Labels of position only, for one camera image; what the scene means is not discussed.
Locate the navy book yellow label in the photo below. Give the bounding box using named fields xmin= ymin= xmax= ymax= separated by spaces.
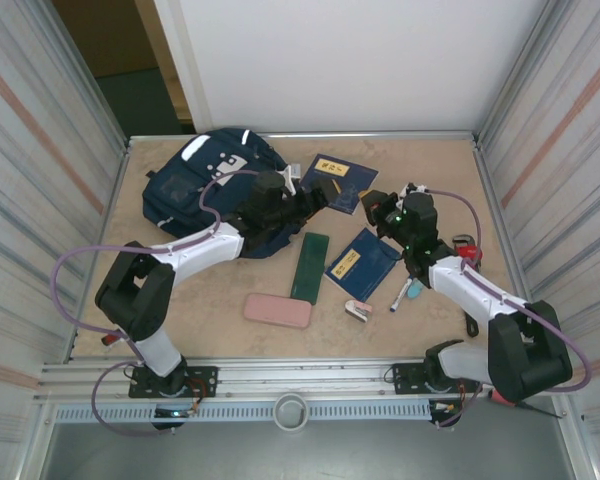
xmin=323 ymin=227 xmax=403 ymax=303
xmin=299 ymin=152 xmax=380 ymax=217

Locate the navy blue backpack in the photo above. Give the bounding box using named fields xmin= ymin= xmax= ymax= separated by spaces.
xmin=142 ymin=127 xmax=306 ymax=260

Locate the blue and white marker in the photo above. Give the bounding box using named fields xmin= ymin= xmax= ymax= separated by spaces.
xmin=389 ymin=277 xmax=414 ymax=314

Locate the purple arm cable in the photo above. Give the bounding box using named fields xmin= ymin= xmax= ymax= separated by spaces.
xmin=422 ymin=187 xmax=594 ymax=430
xmin=51 ymin=169 xmax=261 ymax=440

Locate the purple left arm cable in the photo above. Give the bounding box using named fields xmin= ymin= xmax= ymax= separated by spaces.
xmin=51 ymin=169 xmax=261 ymax=440

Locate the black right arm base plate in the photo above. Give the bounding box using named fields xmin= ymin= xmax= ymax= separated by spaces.
xmin=390 ymin=362 xmax=484 ymax=396

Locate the grey slotted cable duct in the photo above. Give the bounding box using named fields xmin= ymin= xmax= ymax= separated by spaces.
xmin=53 ymin=402 xmax=431 ymax=424

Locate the red handle black shaft screwdriver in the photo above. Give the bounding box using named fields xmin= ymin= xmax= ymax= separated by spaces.
xmin=488 ymin=389 xmax=564 ymax=419

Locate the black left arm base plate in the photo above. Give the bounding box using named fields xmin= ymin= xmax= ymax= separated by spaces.
xmin=128 ymin=366 xmax=219 ymax=400

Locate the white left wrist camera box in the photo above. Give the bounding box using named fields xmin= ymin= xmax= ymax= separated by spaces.
xmin=275 ymin=163 xmax=302 ymax=197

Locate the pink and white stapler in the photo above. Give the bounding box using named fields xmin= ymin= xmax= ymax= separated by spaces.
xmin=343 ymin=298 xmax=373 ymax=324

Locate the red pipe wrench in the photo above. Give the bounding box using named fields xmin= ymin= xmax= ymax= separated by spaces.
xmin=453 ymin=232 xmax=484 ymax=339

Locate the aluminium table side rail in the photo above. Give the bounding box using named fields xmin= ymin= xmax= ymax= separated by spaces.
xmin=472 ymin=139 xmax=546 ymax=359
xmin=67 ymin=139 xmax=132 ymax=362

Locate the small circuit board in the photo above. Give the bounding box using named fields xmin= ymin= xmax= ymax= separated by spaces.
xmin=428 ymin=399 xmax=465 ymax=429
xmin=152 ymin=405 xmax=201 ymax=432

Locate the grey round pipe fitting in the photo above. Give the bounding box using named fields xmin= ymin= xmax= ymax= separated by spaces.
xmin=273 ymin=393 xmax=310 ymax=430

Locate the dark green pencil case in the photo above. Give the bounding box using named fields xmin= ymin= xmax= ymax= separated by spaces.
xmin=289 ymin=232 xmax=332 ymax=306

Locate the pink pencil case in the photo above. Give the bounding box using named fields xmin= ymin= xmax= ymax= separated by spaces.
xmin=243 ymin=292 xmax=314 ymax=330

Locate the long aluminium table edge rail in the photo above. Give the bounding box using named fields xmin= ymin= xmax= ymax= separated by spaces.
xmin=127 ymin=130 xmax=481 ymax=145

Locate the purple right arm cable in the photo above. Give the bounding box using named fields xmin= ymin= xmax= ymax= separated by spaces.
xmin=422 ymin=187 xmax=594 ymax=430

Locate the wide aluminium rail beam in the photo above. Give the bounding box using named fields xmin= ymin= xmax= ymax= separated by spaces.
xmin=34 ymin=355 xmax=579 ymax=404

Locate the white door frame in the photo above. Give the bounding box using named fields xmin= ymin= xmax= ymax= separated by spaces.
xmin=133 ymin=0 xmax=215 ymax=135

